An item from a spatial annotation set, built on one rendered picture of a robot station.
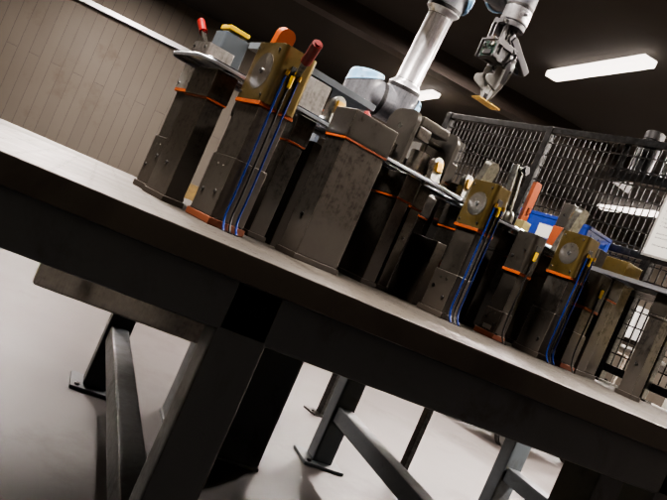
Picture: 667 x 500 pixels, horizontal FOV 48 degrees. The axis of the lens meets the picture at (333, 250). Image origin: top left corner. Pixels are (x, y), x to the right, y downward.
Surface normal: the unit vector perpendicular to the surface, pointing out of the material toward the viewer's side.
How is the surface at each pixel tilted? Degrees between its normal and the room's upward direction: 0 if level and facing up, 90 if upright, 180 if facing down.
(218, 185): 90
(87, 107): 90
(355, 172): 90
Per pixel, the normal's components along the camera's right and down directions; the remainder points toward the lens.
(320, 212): 0.53, 0.24
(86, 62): 0.29, 0.14
